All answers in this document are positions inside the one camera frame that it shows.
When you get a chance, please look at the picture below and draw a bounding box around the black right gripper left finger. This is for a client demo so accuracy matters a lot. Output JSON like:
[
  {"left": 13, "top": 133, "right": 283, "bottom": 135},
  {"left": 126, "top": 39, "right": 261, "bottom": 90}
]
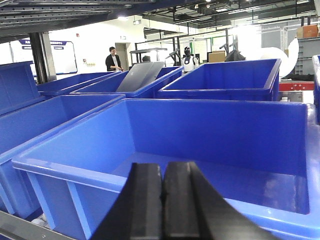
[{"left": 91, "top": 163, "right": 162, "bottom": 240}]

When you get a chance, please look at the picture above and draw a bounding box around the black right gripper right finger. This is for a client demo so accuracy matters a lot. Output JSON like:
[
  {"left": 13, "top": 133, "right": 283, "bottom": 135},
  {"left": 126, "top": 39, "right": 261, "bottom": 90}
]
[{"left": 163, "top": 162, "right": 276, "bottom": 240}]

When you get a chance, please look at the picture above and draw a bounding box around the large grey metal tray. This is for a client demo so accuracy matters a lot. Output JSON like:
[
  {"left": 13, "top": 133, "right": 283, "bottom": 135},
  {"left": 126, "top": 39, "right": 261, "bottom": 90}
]
[{"left": 116, "top": 61, "right": 164, "bottom": 92}]

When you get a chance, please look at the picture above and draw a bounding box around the cardboard box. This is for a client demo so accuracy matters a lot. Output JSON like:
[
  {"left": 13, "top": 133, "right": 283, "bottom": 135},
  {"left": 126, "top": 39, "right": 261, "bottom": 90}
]
[{"left": 208, "top": 50, "right": 226, "bottom": 63}]

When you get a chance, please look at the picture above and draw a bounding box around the large blue plastic bin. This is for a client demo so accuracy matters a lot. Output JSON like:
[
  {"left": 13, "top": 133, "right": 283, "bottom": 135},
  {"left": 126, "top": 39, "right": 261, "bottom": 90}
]
[{"left": 12, "top": 99, "right": 320, "bottom": 240}]

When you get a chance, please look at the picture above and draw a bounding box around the blue bin rear centre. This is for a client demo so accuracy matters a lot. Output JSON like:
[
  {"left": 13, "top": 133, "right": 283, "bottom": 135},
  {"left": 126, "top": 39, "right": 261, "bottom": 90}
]
[{"left": 71, "top": 66, "right": 184, "bottom": 99}]

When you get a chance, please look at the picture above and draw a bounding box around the blue bin rear right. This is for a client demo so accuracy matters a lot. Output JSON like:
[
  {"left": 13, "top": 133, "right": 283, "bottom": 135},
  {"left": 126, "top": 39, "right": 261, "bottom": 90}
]
[{"left": 156, "top": 59, "right": 281, "bottom": 101}]

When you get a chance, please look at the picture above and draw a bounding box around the white humanoid robot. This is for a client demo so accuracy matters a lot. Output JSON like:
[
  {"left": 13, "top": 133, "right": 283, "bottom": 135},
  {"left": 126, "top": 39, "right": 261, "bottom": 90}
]
[{"left": 182, "top": 46, "right": 199, "bottom": 73}]

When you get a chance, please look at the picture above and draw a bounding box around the blue bin rear left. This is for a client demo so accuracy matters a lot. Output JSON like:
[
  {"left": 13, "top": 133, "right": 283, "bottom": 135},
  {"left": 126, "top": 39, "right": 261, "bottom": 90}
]
[{"left": 37, "top": 71, "right": 120, "bottom": 97}]

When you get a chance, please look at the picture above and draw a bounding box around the man in black jacket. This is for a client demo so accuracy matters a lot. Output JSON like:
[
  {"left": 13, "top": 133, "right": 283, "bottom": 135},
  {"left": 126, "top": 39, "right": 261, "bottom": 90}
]
[{"left": 105, "top": 46, "right": 124, "bottom": 72}]

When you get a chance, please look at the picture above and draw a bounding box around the blue bin far left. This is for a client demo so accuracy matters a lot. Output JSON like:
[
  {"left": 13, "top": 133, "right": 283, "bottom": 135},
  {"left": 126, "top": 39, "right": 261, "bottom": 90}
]
[{"left": 0, "top": 61, "right": 45, "bottom": 115}]

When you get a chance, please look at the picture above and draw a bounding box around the blue bin upper right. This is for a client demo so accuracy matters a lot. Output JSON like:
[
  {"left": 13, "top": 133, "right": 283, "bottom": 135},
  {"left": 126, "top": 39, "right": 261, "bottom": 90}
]
[{"left": 312, "top": 55, "right": 320, "bottom": 124}]

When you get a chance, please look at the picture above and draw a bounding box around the steel rack front rail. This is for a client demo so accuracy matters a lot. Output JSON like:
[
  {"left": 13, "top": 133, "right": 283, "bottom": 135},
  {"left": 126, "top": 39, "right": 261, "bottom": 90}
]
[{"left": 0, "top": 211, "right": 73, "bottom": 240}]

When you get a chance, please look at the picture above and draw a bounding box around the black rack upright post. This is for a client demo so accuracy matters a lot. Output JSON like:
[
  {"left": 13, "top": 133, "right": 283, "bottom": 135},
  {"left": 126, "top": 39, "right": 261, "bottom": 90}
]
[{"left": 29, "top": 31, "right": 57, "bottom": 84}]

